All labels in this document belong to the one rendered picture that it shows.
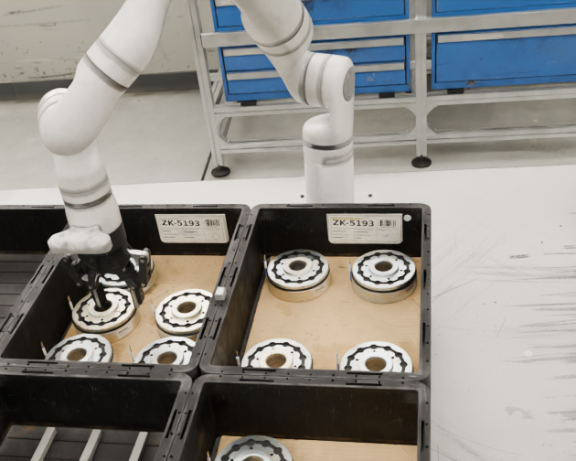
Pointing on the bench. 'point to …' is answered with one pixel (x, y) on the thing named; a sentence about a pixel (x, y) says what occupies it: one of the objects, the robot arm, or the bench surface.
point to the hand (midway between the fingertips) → (118, 297)
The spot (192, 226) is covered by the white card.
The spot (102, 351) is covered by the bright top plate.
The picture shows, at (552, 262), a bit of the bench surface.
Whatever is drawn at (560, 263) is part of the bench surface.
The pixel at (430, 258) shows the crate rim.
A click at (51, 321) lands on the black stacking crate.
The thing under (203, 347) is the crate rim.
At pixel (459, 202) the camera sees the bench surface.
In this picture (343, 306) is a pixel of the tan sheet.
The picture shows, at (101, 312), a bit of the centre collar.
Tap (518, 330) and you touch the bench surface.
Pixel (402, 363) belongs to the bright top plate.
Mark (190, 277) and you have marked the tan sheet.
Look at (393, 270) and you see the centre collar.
